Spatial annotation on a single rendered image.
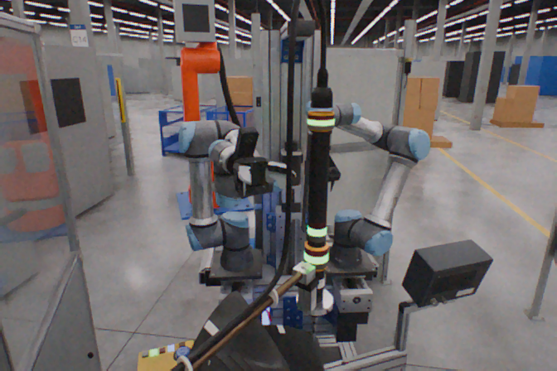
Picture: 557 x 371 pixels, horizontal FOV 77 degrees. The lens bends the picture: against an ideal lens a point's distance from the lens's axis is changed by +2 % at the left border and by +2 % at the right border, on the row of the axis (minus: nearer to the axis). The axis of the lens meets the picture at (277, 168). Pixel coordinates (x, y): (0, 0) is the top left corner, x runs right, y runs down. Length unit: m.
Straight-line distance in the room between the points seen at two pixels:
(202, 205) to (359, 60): 1.70
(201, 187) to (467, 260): 1.00
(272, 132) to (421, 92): 7.42
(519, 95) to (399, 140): 11.66
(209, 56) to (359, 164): 2.57
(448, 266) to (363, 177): 1.62
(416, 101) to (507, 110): 4.73
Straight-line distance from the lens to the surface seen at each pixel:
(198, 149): 1.34
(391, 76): 2.84
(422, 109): 8.90
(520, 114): 13.19
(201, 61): 4.61
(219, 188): 1.02
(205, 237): 1.47
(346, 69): 2.63
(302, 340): 1.06
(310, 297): 0.66
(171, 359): 1.19
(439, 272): 1.35
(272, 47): 1.52
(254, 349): 0.74
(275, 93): 1.53
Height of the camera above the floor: 1.89
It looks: 17 degrees down
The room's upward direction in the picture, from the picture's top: straight up
